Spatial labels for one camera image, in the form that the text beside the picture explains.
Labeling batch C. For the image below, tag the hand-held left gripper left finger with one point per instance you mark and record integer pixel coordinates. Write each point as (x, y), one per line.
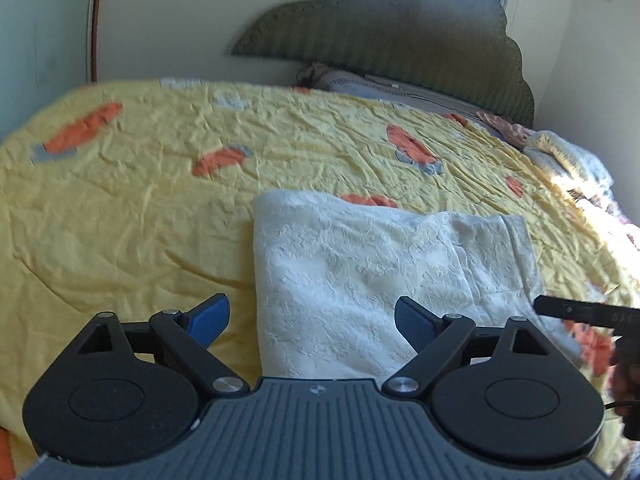
(212, 317)

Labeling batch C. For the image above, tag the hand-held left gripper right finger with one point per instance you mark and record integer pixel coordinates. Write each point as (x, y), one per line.
(412, 321)

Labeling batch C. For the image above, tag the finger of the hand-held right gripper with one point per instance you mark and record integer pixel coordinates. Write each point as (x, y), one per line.
(585, 312)

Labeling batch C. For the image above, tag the white textured towel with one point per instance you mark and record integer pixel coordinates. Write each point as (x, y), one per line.
(360, 275)

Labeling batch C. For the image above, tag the person's right hand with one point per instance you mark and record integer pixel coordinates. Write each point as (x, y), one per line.
(627, 387)

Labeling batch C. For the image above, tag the floral bed sheet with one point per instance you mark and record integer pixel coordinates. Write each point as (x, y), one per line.
(622, 225)

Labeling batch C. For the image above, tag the yellow carrot print blanket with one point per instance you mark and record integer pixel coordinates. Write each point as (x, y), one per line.
(140, 210)

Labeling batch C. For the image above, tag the pink floral pillow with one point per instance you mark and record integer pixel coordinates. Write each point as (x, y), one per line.
(507, 127)

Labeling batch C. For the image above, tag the grey striped pillow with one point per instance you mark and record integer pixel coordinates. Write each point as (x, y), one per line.
(400, 92)

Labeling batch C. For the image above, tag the green scalloped headboard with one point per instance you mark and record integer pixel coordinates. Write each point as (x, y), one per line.
(415, 30)

